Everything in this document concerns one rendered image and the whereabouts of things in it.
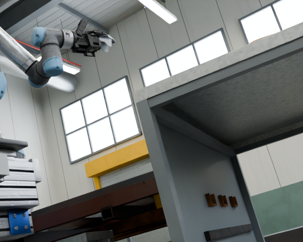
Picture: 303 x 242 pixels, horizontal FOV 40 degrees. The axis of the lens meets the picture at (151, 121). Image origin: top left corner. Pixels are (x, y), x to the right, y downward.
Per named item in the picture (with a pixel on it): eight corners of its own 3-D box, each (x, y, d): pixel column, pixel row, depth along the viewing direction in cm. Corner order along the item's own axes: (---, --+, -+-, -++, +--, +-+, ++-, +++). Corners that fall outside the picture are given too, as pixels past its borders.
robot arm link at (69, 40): (55, 37, 173) (62, 24, 167) (65, 38, 175) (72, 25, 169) (59, 52, 170) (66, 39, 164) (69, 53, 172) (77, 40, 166)
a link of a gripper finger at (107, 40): (117, 50, 182) (98, 48, 177) (114, 39, 184) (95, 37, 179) (120, 45, 180) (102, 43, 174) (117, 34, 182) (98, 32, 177)
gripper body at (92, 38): (96, 57, 179) (69, 55, 172) (91, 41, 182) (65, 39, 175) (104, 46, 173) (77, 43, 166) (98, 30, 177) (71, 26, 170)
